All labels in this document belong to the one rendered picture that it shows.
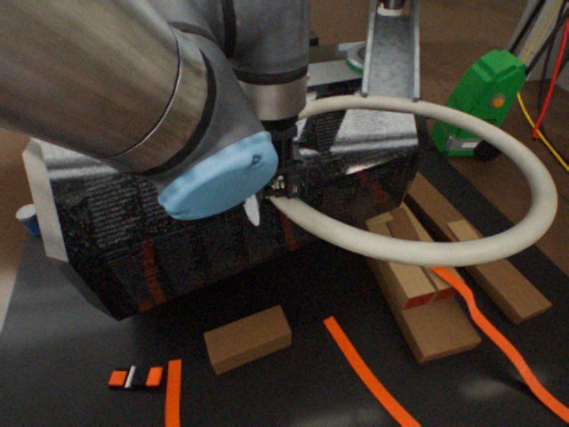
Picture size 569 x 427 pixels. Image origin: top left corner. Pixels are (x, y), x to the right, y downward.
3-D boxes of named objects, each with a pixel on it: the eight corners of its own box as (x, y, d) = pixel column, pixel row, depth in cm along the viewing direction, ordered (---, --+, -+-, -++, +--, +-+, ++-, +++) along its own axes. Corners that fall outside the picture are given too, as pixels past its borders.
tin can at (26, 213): (44, 237, 166) (28, 220, 157) (26, 234, 168) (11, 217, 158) (56, 222, 173) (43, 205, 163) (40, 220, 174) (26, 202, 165)
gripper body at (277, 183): (257, 211, 45) (251, 132, 37) (242, 174, 51) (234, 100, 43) (308, 198, 47) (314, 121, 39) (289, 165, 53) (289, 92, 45)
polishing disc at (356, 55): (345, 69, 102) (345, 65, 102) (348, 44, 117) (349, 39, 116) (415, 76, 100) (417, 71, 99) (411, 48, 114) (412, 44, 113)
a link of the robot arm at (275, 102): (222, 60, 40) (297, 52, 42) (227, 100, 44) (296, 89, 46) (239, 90, 34) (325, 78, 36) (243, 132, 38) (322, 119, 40)
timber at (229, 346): (216, 375, 122) (211, 364, 113) (209, 345, 130) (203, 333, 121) (292, 344, 130) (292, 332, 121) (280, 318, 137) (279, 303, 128)
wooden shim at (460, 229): (444, 225, 163) (446, 222, 162) (463, 221, 164) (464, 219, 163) (476, 266, 146) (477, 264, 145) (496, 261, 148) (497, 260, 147)
